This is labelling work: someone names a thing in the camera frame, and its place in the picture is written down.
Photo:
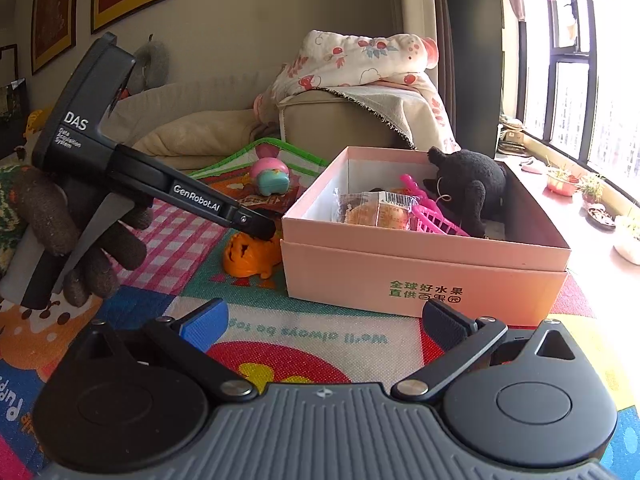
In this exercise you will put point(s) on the black plush toy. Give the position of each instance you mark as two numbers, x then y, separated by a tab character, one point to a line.
470	180

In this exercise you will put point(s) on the beige sofa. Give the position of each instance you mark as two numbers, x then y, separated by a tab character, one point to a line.
325	120

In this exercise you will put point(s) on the dark dish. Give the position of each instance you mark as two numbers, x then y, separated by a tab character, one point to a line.
600	217

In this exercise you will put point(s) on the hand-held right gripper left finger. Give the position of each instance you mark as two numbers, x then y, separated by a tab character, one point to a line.
205	325

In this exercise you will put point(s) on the brown curtain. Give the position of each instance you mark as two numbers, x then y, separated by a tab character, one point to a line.
465	50

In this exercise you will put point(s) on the pink and teal toy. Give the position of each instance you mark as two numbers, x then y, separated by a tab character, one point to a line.
272	177

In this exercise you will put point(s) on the small green potted plant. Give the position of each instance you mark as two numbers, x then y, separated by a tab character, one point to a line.
591	187

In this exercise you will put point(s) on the small cardboard box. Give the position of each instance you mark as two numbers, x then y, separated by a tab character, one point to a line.
512	137

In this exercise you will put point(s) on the yellow plush toy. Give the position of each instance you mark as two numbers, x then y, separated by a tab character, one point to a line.
36	122

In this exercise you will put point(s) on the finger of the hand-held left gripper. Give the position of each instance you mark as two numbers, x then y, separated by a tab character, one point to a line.
257	227

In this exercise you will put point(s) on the orange toy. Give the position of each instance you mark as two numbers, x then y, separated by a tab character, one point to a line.
250	255

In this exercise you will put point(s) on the red plant pot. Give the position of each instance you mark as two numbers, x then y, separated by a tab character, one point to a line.
559	182

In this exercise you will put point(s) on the person's left hand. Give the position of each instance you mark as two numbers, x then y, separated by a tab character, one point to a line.
45	210

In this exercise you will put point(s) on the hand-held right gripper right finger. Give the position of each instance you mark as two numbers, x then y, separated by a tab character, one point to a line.
445	329

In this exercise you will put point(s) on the pink cardboard box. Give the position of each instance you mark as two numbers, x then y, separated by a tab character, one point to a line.
425	270

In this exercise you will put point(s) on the beige blanket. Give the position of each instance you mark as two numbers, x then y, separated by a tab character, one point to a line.
195	135

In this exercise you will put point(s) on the pink toy basket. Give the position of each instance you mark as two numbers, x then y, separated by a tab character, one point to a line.
435	217

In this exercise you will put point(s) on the black window frame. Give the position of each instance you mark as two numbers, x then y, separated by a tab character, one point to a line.
592	85

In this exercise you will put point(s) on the colourful play mat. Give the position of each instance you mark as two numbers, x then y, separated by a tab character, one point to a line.
300	330

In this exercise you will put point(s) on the floral blanket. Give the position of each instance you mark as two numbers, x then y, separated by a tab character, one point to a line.
365	57

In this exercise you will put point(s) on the grey woven cloth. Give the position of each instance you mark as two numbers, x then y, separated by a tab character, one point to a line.
380	107

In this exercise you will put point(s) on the grey neck pillow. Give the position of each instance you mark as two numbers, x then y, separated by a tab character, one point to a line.
152	65

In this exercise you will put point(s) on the pink plush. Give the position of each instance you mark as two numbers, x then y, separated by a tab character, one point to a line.
262	107

